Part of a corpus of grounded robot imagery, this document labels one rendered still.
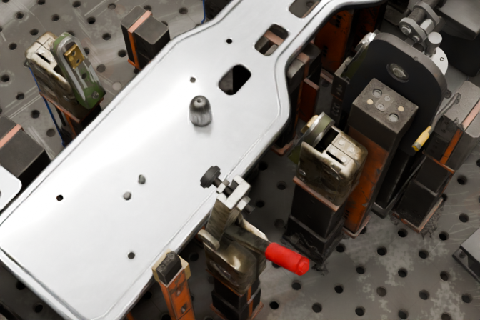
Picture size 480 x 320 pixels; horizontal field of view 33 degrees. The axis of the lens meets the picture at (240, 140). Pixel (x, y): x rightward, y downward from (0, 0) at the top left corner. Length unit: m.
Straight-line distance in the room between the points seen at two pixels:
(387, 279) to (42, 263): 0.59
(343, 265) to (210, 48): 0.44
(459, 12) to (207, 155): 0.39
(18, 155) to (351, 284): 0.58
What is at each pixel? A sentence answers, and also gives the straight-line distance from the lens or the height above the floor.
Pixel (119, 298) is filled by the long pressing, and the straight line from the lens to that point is 1.07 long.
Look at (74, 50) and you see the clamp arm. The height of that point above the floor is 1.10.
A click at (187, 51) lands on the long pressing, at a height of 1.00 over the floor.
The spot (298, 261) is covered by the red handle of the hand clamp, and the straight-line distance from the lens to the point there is 0.91.
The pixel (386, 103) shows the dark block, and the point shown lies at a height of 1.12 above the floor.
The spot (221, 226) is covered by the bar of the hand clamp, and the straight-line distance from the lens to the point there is 0.94.
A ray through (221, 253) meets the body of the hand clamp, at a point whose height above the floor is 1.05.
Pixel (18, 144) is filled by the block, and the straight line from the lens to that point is 1.19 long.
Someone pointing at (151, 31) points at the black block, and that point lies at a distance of 1.24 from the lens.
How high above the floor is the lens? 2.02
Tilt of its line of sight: 65 degrees down
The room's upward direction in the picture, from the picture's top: straight up
